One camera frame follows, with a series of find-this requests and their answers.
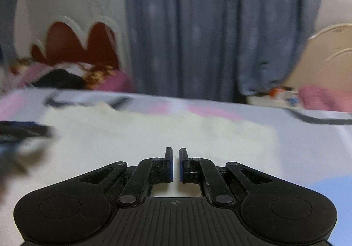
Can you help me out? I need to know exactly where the narrow blue-grey window curtain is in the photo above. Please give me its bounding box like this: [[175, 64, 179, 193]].
[[0, 0, 26, 66]]

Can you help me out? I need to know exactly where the pink striped pillow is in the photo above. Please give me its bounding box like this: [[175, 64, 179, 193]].
[[18, 64, 134, 93]]

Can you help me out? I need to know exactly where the orange and white small item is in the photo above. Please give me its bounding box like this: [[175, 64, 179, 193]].
[[268, 87, 299, 109]]

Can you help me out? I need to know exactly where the pink fluffy cloth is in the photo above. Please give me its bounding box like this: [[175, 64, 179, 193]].
[[298, 85, 352, 112]]

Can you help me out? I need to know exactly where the dark floral blanket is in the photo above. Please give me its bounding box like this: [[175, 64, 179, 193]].
[[33, 69, 87, 89]]

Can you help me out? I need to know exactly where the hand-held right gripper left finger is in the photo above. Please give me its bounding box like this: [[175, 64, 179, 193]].
[[78, 147, 174, 207]]

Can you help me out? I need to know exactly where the wide blue-grey curtain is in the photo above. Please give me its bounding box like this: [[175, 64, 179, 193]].
[[124, 0, 324, 97]]

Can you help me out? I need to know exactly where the patterned grey pink bedsheet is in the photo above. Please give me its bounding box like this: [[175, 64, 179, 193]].
[[0, 88, 352, 246]]

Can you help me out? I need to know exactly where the floral patterned cloth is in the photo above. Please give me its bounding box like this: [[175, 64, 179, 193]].
[[83, 65, 116, 86]]

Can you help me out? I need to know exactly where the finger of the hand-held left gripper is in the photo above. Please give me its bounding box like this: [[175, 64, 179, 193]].
[[0, 121, 55, 143]]

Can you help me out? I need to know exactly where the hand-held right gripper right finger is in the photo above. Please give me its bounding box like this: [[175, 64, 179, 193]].
[[179, 147, 273, 208]]

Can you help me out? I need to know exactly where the cream round folding table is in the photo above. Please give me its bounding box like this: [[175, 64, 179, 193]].
[[283, 24, 352, 93]]

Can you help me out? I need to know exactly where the red headboard with white trim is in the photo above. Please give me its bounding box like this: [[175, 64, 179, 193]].
[[30, 15, 125, 72]]

